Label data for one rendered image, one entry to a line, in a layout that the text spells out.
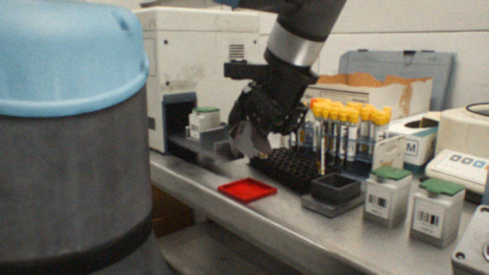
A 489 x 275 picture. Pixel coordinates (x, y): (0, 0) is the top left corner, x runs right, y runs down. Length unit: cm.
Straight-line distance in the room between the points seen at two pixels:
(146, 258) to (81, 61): 13
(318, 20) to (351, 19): 71
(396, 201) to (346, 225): 7
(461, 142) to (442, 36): 44
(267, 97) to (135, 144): 36
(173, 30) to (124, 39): 58
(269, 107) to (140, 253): 34
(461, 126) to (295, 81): 30
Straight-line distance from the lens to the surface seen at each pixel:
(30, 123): 19
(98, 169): 20
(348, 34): 121
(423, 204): 49
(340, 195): 54
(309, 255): 48
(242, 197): 56
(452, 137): 71
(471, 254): 39
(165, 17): 78
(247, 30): 90
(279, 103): 54
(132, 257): 24
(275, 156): 70
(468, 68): 106
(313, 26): 50
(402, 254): 47
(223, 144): 66
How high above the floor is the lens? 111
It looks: 14 degrees down
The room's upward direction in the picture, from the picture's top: straight up
